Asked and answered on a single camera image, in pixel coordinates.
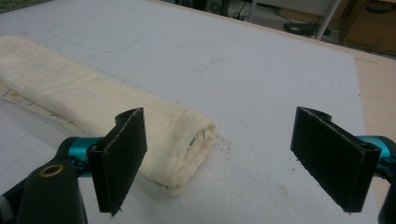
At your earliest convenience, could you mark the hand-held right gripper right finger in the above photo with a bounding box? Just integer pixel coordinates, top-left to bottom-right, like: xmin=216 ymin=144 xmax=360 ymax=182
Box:
xmin=290 ymin=105 xmax=383 ymax=214

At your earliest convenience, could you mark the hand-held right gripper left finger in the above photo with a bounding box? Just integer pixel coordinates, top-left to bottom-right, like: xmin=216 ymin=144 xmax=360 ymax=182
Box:
xmin=87 ymin=106 xmax=149 ymax=217

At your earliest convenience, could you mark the cream cloth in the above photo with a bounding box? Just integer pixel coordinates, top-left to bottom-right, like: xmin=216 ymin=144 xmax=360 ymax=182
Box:
xmin=0 ymin=35 xmax=218 ymax=198

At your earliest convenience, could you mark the white foam mat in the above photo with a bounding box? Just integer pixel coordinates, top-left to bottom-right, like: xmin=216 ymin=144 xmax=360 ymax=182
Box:
xmin=0 ymin=0 xmax=379 ymax=224

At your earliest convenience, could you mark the black power strip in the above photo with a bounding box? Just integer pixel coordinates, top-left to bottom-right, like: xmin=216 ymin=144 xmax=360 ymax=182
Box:
xmin=282 ymin=21 xmax=332 ymax=37

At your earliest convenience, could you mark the brown cardboard box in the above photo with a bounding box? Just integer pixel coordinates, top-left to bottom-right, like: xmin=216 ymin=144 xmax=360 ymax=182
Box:
xmin=339 ymin=0 xmax=396 ymax=57

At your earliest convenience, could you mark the thin white metal stand leg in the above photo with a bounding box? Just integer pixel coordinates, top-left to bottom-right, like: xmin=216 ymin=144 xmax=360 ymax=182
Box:
xmin=247 ymin=0 xmax=259 ymax=23

